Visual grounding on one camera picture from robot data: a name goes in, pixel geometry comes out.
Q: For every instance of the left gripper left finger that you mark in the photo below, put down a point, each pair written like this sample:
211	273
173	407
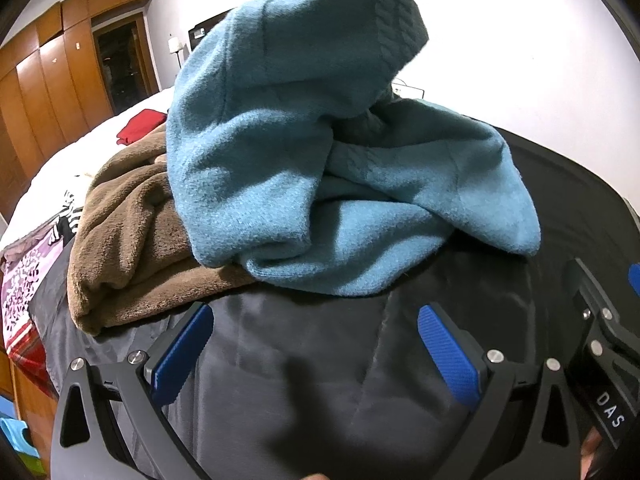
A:
87	442

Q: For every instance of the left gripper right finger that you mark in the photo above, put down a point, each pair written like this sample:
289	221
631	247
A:
522	422

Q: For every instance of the teal knit sweater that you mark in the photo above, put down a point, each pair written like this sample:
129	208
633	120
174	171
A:
290	155

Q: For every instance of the brown fleece garment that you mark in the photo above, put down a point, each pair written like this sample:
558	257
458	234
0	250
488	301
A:
131	258

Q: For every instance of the black cloth work mat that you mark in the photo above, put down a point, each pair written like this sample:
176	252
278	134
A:
293	383

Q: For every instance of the purple patterned blanket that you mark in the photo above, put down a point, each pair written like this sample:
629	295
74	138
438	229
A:
21	280

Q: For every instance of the striped black white garment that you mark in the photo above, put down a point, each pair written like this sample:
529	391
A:
70	214

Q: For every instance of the white bed sheet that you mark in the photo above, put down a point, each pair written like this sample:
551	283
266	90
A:
44	198

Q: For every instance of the red folded garment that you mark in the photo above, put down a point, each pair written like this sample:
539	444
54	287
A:
139	126

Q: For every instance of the wooden wardrobe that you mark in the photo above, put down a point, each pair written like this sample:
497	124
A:
73	67

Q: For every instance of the dark wooden headboard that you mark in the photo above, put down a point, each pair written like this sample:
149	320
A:
199	31

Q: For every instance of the bedside wall lamp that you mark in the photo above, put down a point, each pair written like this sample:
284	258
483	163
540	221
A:
176	47

